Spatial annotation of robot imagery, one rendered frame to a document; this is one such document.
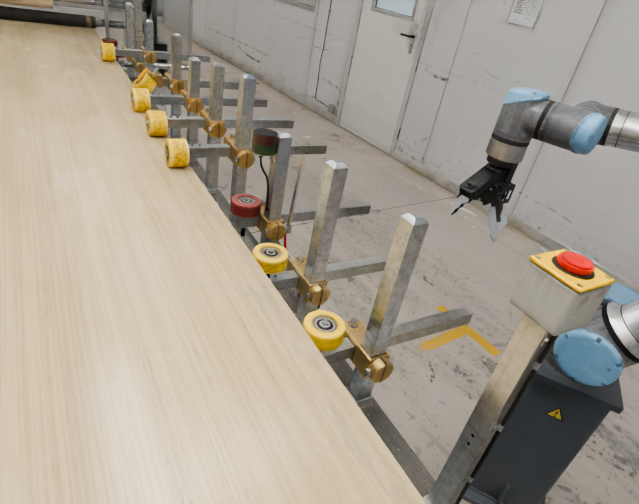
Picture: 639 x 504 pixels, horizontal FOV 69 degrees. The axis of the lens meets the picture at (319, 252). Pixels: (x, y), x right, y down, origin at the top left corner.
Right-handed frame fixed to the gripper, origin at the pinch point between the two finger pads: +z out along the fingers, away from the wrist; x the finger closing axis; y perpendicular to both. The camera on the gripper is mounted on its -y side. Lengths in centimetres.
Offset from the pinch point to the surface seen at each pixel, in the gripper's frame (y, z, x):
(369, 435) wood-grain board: -64, 4, -36
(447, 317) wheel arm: -23.0, 10.2, -16.9
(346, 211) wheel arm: -16.2, 8.9, 31.7
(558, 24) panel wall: 224, -46, 129
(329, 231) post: -44.7, -4.3, 4.9
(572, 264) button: -51, -29, -45
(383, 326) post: -48, 1, -20
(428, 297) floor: 87, 94, 60
